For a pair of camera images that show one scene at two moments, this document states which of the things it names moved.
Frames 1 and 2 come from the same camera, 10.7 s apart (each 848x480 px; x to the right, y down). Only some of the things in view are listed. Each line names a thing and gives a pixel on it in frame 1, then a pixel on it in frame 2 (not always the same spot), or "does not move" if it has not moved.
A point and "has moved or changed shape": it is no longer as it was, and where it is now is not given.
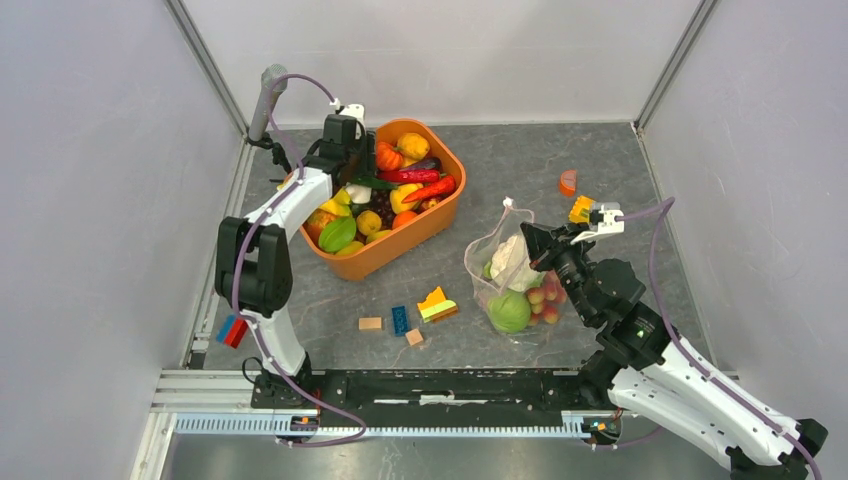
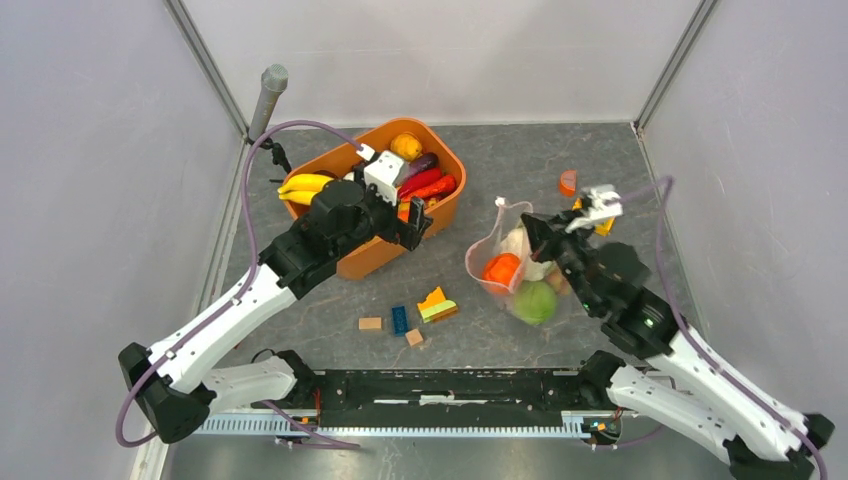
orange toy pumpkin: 388,157 has moved or changed shape
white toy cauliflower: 511,264 does not move
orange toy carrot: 443,187 does not move
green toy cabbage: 510,311 -> 534,301
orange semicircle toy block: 567,184 does not move
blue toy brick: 400,322 does not move
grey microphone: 274,81 does not move
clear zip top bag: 518,300 has moved or changed shape
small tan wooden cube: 414,337 does not move
